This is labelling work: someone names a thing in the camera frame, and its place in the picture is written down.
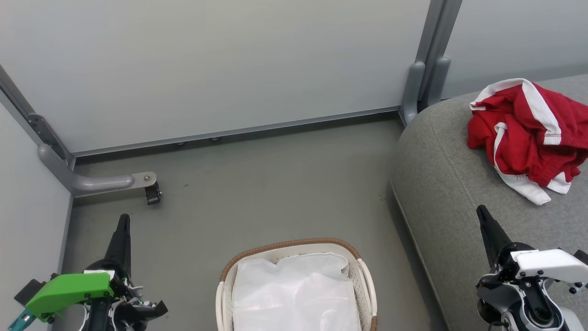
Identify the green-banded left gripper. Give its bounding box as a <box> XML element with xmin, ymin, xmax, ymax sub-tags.
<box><xmin>25</xmin><ymin>214</ymin><xmax>135</xmax><ymax>322</ymax></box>

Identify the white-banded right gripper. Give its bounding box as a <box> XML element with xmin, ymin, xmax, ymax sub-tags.
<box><xmin>476</xmin><ymin>205</ymin><xmax>588</xmax><ymax>292</ymax></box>

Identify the red and white garment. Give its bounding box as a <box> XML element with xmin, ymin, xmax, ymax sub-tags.
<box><xmin>467</xmin><ymin>78</ymin><xmax>588</xmax><ymax>205</ymax></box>

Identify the white basket with brown rim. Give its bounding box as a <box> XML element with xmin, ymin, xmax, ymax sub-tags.
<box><xmin>215</xmin><ymin>238</ymin><xmax>378</xmax><ymax>331</ymax></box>

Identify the white plastic basket liner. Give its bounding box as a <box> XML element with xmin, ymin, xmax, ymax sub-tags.
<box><xmin>232</xmin><ymin>253</ymin><xmax>362</xmax><ymax>331</ymax></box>

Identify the black caster brake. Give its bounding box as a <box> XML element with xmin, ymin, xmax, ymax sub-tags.
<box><xmin>145</xmin><ymin>182</ymin><xmax>162</xmax><ymax>205</ymax></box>

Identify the grey partition support foot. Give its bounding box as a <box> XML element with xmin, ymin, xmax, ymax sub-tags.
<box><xmin>422</xmin><ymin>56</ymin><xmax>451</xmax><ymax>109</ymax></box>
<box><xmin>38</xmin><ymin>143</ymin><xmax>158</xmax><ymax>198</ymax></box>
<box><xmin>400</xmin><ymin>61</ymin><xmax>426</xmax><ymax>126</ymax></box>

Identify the grey fabric sofa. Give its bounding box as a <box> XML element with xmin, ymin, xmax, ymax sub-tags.
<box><xmin>390</xmin><ymin>74</ymin><xmax>588</xmax><ymax>331</ymax></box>

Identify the left teal cable connector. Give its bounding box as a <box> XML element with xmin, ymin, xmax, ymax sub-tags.
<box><xmin>8</xmin><ymin>310</ymin><xmax>35</xmax><ymax>331</ymax></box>

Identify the grey metal partition post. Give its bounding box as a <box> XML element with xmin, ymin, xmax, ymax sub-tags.
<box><xmin>0</xmin><ymin>64</ymin><xmax>75</xmax><ymax>168</ymax></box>
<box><xmin>415</xmin><ymin>0</ymin><xmax>463</xmax><ymax>65</ymax></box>

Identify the grey metal partition bottom rail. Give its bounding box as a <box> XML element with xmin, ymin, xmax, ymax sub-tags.
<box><xmin>71</xmin><ymin>107</ymin><xmax>401</xmax><ymax>158</ymax></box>

